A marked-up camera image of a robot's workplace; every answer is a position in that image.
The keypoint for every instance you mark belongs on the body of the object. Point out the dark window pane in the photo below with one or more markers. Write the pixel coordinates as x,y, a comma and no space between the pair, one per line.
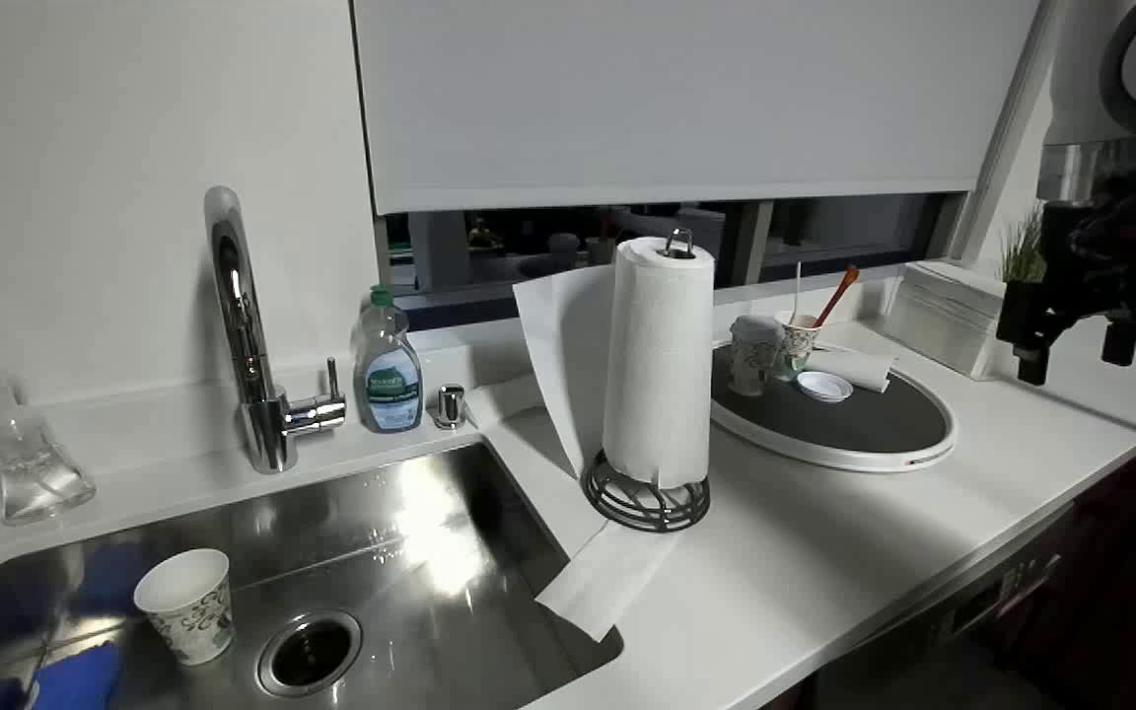
516,257

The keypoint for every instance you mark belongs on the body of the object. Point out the clear cup with utensils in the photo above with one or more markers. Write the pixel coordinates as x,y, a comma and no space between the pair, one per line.
800,352

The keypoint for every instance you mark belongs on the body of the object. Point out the stainless steel sink basin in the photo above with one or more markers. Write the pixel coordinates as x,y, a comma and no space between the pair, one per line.
462,592

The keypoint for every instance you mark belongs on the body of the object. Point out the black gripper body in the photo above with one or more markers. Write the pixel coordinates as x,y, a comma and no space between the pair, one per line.
1095,257

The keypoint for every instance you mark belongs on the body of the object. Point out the white roller blind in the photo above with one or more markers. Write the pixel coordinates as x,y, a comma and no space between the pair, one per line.
673,91

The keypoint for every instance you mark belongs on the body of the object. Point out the patterned paper cup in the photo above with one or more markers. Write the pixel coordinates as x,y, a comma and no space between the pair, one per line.
190,604

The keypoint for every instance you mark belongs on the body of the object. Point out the dark cabinet front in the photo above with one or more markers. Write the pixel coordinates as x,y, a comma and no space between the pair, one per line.
1066,592

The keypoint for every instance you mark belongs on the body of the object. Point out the round sink drain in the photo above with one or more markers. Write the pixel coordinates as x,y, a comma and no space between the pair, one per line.
310,651

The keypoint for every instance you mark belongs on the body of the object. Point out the white paper towel roll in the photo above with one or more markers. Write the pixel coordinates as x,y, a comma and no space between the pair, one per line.
652,361

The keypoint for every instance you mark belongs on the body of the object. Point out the green dish soap bottle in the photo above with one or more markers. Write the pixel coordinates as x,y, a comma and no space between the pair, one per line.
390,377

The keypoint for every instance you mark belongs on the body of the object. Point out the chrome kitchen faucet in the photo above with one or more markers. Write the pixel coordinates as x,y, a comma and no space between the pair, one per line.
245,329

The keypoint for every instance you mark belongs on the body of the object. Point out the small chrome knob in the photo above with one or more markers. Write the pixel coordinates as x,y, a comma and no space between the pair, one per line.
449,404

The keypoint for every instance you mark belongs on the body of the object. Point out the grey lidded cup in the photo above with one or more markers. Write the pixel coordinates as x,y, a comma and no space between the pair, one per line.
752,361

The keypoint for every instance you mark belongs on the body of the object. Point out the small green plant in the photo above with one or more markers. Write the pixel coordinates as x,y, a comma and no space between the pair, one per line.
1026,257

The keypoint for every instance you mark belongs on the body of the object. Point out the blue sponge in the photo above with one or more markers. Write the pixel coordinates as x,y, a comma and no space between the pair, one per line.
77,680

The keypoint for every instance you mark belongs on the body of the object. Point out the white rectangular box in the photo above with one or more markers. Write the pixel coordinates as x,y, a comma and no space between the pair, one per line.
946,319

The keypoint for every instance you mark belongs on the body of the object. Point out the small white dish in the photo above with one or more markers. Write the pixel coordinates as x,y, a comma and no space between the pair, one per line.
826,390

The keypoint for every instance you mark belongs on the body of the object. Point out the white cup lid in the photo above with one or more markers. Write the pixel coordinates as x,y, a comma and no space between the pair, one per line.
754,325

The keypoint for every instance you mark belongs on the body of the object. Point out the oval black white tray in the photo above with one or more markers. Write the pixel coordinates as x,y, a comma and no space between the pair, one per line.
878,428

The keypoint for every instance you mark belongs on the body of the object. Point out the folded white cloth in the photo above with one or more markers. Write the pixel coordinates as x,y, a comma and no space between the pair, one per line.
857,364

